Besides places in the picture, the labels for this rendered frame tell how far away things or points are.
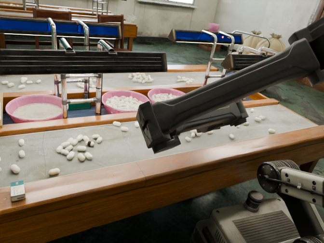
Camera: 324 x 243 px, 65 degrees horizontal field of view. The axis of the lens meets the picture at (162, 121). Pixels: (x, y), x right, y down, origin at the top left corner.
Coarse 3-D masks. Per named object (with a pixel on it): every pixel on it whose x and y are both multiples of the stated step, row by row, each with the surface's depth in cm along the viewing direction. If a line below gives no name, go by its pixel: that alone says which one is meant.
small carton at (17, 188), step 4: (20, 180) 76; (12, 184) 74; (16, 184) 74; (20, 184) 74; (24, 184) 76; (12, 188) 73; (16, 188) 73; (20, 188) 73; (24, 188) 73; (12, 192) 71; (16, 192) 72; (20, 192) 72; (24, 192) 72; (12, 196) 70; (16, 196) 71; (20, 196) 72; (24, 196) 72; (12, 200) 71; (16, 200) 72
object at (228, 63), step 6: (228, 54) 122; (234, 54) 122; (240, 54) 124; (246, 54) 126; (252, 54) 128; (258, 54) 131; (228, 60) 122; (234, 60) 122; (240, 60) 124; (246, 60) 126; (252, 60) 128; (258, 60) 130; (222, 66) 126; (228, 66) 123; (234, 66) 122; (240, 66) 124; (246, 66) 126
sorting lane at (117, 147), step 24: (264, 120) 151; (288, 120) 156; (0, 144) 96; (24, 144) 98; (48, 144) 100; (96, 144) 105; (120, 144) 107; (144, 144) 110; (192, 144) 116; (216, 144) 119; (24, 168) 87; (48, 168) 88; (72, 168) 90; (96, 168) 92
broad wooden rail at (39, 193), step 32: (320, 128) 146; (160, 160) 98; (192, 160) 101; (224, 160) 105; (256, 160) 117; (0, 192) 73; (32, 192) 75; (64, 192) 77; (96, 192) 80; (128, 192) 87; (160, 192) 96; (192, 192) 106; (0, 224) 70; (32, 224) 75; (64, 224) 81; (96, 224) 88
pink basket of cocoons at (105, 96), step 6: (114, 90) 149; (120, 90) 150; (126, 90) 151; (102, 96) 139; (108, 96) 146; (120, 96) 151; (126, 96) 152; (138, 96) 151; (144, 96) 148; (102, 102) 134; (144, 102) 148; (108, 108) 132; (114, 108) 129
